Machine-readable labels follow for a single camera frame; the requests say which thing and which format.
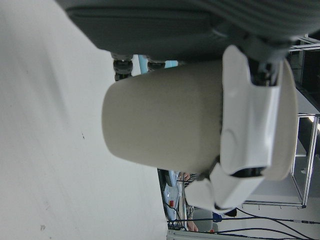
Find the white grey left robot hand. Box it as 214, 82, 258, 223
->
54, 0, 320, 215

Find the beige paper cup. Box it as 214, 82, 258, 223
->
101, 58, 300, 182

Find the light blue teach pendant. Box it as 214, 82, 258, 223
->
162, 169, 186, 221

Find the aluminium frame rack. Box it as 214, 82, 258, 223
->
241, 112, 320, 210

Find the black cable tangle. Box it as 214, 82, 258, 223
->
164, 201, 320, 240

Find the aluminium extrusion rail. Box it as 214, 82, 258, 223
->
166, 229, 218, 240

